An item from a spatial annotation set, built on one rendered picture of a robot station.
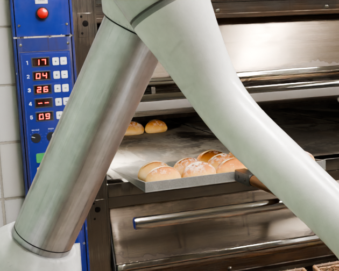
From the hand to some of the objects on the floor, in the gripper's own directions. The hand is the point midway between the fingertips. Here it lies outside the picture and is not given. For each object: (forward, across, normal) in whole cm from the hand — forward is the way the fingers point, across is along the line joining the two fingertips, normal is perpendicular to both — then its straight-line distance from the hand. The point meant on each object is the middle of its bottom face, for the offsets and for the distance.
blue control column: (-45, +120, -210) cm, 246 cm away
